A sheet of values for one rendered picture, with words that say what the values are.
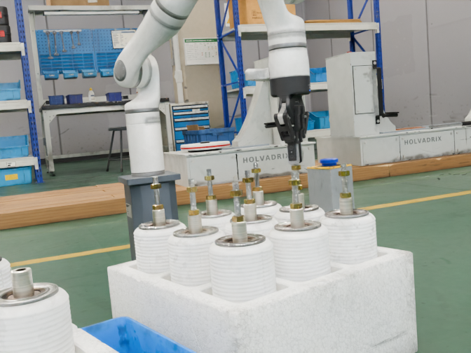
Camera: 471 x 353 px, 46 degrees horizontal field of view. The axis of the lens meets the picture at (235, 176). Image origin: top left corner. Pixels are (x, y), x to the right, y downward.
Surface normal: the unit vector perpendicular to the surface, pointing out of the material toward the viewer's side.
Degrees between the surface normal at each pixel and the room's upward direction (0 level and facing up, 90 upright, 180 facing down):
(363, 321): 90
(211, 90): 90
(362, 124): 90
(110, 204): 90
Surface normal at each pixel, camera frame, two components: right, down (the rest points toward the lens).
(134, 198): -0.42, 0.12
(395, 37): -0.93, 0.11
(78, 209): 0.36, 0.06
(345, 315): 0.61, 0.03
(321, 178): -0.79, 0.13
